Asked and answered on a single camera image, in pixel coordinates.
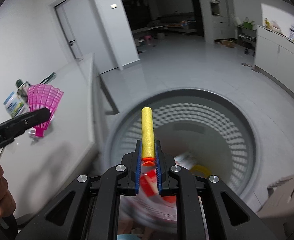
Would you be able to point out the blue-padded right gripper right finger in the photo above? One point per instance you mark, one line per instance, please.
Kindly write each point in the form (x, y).
(206, 207)

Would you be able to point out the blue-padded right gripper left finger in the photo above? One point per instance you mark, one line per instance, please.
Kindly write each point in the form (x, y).
(88, 208)

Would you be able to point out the yellow rimmed container lid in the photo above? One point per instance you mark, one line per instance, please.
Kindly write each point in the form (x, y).
(200, 171)

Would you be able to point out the yellow foam dart orange tip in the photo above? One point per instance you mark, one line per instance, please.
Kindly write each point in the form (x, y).
(148, 155)

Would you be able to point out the pink plastic fan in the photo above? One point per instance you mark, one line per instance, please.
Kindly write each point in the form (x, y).
(40, 96)

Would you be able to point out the red white toothpaste box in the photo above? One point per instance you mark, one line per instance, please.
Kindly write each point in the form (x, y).
(148, 183)

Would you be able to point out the small pink stool far room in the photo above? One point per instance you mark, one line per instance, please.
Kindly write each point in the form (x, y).
(148, 39)

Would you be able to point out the person's left hand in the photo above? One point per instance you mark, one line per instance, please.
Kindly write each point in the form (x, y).
(7, 202)

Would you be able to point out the beige storage box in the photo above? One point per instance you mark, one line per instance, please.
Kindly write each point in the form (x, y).
(278, 210)

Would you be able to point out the grey perforated laundry basket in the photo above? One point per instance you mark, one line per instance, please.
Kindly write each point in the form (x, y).
(196, 127)

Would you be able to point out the green lidded water bottle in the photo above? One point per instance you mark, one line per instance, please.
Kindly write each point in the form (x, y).
(22, 86)

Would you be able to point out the white lower cabinet run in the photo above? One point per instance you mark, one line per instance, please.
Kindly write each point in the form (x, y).
(274, 56)

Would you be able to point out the cardboard box on floor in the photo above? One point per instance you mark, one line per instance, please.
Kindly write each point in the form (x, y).
(228, 43)

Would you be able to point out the white bottle on counter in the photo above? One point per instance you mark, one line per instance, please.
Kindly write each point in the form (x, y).
(291, 33)

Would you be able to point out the green bag on rack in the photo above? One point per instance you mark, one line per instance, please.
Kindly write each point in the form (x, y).
(247, 24)

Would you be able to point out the white door with handle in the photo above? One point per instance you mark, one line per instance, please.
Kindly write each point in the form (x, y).
(84, 33)

